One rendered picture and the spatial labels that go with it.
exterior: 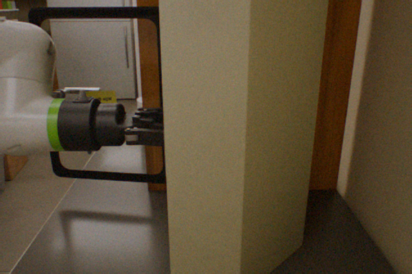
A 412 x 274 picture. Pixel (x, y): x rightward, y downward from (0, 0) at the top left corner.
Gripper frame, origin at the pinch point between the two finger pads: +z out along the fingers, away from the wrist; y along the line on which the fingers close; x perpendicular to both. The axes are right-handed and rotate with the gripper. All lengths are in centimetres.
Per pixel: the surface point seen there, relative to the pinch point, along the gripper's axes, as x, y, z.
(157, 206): 25.7, 15.5, -13.5
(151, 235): 25.7, 3.8, -13.4
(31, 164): 120, 243, -160
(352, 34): -13.4, 23.2, 30.9
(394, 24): -16.1, 14.0, 35.3
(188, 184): 4.4, -13.9, -4.6
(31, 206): 120, 169, -128
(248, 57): -13.5, -13.9, 3.2
